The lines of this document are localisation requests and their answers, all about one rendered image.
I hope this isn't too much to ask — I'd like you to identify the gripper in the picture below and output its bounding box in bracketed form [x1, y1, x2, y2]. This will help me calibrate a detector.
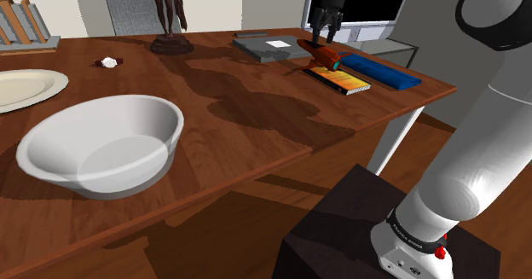
[309, 0, 349, 45]

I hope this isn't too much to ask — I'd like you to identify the orange toy spaceship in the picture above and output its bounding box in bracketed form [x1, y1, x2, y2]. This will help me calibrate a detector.
[283, 38, 353, 78]

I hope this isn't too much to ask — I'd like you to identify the yellow and orange book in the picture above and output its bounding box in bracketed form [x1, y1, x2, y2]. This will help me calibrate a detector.
[303, 64, 373, 96]

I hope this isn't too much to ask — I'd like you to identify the silver framed monitor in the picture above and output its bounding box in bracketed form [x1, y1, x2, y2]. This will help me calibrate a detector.
[300, 0, 417, 43]

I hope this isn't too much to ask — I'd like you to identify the blue folded cloth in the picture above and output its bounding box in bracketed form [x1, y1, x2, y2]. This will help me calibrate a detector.
[338, 52, 423, 92]

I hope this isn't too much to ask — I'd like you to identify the grey book with white label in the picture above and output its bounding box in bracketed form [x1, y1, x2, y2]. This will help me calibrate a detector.
[231, 35, 318, 64]

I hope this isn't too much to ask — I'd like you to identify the wooden table with white legs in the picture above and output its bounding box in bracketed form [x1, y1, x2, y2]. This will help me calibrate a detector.
[0, 27, 459, 279]

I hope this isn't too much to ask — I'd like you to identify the brown figure statue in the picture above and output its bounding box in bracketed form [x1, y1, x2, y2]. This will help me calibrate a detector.
[147, 0, 195, 56]

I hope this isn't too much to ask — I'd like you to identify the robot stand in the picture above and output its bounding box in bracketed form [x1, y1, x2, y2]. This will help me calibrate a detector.
[272, 163, 502, 279]

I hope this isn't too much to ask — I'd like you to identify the white wrapped candy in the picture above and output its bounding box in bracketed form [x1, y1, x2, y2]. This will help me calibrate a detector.
[93, 55, 124, 69]

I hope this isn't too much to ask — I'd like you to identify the white bowl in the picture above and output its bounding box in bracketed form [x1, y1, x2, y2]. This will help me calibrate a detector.
[15, 94, 186, 201]

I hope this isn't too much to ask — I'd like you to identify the wooden and grey rack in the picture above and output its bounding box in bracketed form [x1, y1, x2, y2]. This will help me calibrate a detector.
[0, 0, 62, 57]

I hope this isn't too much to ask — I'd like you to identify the cream plate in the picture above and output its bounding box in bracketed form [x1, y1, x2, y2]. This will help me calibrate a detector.
[0, 68, 71, 115]

